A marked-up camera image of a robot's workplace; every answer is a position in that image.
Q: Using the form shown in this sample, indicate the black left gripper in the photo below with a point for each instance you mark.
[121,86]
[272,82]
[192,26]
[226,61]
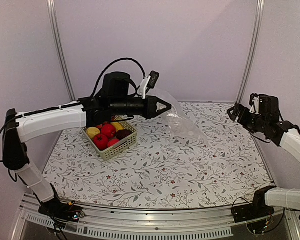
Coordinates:
[151,109]

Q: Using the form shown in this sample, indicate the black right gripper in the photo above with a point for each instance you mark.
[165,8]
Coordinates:
[238,108]

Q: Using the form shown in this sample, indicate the clear dotted zip top bag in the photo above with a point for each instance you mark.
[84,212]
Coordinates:
[179,125]

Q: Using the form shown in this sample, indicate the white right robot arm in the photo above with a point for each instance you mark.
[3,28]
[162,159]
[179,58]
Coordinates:
[264,117]

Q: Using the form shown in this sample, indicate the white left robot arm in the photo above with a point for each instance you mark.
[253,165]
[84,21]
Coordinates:
[112,100]

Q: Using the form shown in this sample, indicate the yellow corn cob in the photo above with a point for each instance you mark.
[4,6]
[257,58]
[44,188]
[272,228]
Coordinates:
[117,126]

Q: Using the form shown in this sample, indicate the dark purple fruit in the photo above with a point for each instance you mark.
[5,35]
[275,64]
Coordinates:
[123,133]

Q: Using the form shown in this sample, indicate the red apple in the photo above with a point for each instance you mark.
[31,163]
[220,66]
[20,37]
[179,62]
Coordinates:
[112,142]

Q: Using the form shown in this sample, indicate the floral patterned table mat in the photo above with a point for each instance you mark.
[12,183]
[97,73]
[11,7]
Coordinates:
[161,171]

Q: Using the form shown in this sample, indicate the red pomegranate front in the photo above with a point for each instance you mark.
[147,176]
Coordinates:
[101,141]

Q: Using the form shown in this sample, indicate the beige perforated plastic basket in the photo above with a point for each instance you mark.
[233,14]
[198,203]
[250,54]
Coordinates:
[119,147]

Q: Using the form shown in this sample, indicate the yellow lemon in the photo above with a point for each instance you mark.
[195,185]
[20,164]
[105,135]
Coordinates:
[92,132]

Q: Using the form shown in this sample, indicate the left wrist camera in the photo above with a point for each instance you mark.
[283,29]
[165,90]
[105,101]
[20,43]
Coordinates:
[148,83]

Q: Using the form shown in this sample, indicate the right aluminium corner post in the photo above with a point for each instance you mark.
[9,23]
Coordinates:
[260,5]

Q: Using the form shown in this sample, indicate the aluminium corner post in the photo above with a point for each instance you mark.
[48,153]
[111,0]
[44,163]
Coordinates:
[51,6]
[260,5]

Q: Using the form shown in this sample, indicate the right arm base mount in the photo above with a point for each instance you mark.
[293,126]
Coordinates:
[248,212]

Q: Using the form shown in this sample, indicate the aluminium front rail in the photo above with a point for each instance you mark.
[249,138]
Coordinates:
[116,223]

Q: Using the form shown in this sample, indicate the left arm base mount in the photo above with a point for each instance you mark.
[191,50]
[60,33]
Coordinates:
[66,212]

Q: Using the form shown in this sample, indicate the left aluminium corner post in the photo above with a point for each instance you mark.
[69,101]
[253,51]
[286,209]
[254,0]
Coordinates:
[51,6]

